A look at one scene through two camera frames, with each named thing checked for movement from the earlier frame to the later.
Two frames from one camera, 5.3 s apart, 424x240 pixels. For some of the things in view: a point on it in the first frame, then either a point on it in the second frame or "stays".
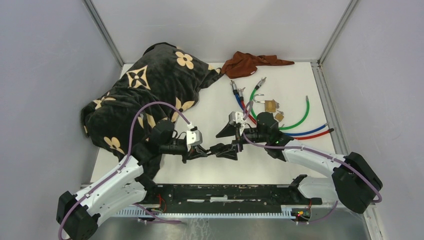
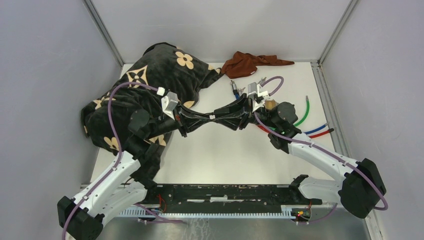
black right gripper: (230, 153) → (234, 107)
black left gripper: (193, 153) → (185, 119)
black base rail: (227, 196) stays
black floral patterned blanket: (165, 80) stays
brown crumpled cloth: (244, 64) stays
